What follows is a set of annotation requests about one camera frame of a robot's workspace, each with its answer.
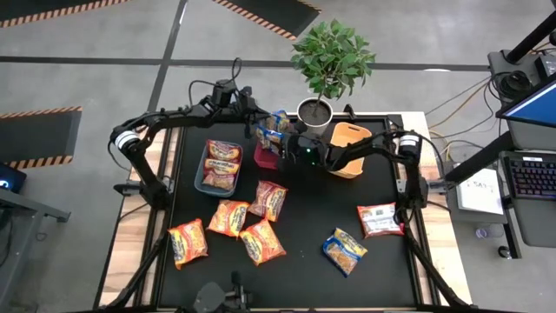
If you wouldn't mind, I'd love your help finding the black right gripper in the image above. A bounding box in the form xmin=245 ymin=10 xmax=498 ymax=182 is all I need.
xmin=275 ymin=132 xmax=332 ymax=174

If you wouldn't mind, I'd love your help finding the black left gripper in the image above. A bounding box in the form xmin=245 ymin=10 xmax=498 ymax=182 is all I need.
xmin=226 ymin=85 xmax=274 ymax=140

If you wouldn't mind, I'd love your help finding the blue ramen noodle pack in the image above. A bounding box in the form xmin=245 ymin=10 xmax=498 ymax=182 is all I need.
xmin=321 ymin=227 xmax=368 ymax=278
xmin=255 ymin=124 xmax=287 ymax=154
xmin=268 ymin=109 xmax=293 ymax=134

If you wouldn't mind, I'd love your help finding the orange ramen noodle pack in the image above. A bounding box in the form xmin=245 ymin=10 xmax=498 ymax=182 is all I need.
xmin=238 ymin=218 xmax=288 ymax=267
xmin=206 ymin=199 xmax=251 ymax=238
xmin=167 ymin=217 xmax=209 ymax=271

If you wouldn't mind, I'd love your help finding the pink plastic bin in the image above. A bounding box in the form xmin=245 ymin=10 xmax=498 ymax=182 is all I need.
xmin=253 ymin=141 xmax=283 ymax=171

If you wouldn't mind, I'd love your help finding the white plant pot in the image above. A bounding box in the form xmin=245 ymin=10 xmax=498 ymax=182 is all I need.
xmin=296 ymin=97 xmax=334 ymax=137

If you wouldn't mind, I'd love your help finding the yellow plastic bin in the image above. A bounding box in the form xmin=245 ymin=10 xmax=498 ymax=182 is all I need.
xmin=325 ymin=122 xmax=374 ymax=180

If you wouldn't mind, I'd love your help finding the blue-grey plastic bin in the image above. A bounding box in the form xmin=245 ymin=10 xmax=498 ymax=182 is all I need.
xmin=193 ymin=139 xmax=243 ymax=199

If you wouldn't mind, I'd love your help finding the small green leafy tree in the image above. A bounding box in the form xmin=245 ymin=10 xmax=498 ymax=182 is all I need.
xmin=290 ymin=17 xmax=377 ymax=110

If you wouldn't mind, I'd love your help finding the black hazard-striped floor mat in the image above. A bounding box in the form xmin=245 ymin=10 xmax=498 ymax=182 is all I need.
xmin=0 ymin=105 xmax=83 ymax=170
xmin=0 ymin=0 xmax=131 ymax=30
xmin=211 ymin=0 xmax=323 ymax=42

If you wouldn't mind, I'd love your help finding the black table mat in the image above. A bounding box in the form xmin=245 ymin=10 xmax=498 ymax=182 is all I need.
xmin=156 ymin=116 xmax=419 ymax=310

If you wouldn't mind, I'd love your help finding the black diagonal support bar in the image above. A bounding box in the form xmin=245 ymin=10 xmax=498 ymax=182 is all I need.
xmin=443 ymin=130 xmax=518 ymax=183

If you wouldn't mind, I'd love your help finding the white labelled box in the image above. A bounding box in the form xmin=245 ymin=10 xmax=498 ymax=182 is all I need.
xmin=455 ymin=168 xmax=506 ymax=217

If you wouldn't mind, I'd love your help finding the grey equipment box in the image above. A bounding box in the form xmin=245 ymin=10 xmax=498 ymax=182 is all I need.
xmin=486 ymin=48 xmax=544 ymax=95

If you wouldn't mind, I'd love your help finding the grey side desk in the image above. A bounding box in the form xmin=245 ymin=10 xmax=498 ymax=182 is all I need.
xmin=0 ymin=187 xmax=71 ymax=313

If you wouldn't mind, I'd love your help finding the black keyboard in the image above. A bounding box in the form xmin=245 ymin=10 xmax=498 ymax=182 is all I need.
xmin=502 ymin=152 xmax=556 ymax=202

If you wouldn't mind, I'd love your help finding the black device with blue light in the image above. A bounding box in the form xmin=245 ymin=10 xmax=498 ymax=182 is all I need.
xmin=0 ymin=163 xmax=28 ymax=195

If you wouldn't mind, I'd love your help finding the computer monitor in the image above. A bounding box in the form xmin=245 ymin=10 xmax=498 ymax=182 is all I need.
xmin=495 ymin=77 xmax=556 ymax=130

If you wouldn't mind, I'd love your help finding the grey computer desk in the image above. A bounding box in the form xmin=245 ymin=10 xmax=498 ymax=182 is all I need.
xmin=498 ymin=150 xmax=556 ymax=250

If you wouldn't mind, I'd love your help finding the black pole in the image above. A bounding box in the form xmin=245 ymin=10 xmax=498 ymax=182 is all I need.
xmin=505 ymin=9 xmax=556 ymax=66

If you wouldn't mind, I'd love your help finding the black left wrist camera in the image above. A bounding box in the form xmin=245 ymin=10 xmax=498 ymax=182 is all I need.
xmin=211 ymin=79 xmax=238 ymax=106

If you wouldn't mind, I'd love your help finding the yellow floor cable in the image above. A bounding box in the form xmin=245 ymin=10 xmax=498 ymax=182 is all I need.
xmin=427 ymin=82 xmax=492 ymax=131

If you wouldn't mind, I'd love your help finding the coiled black cable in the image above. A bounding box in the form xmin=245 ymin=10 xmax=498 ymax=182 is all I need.
xmin=494 ymin=69 xmax=536 ymax=103

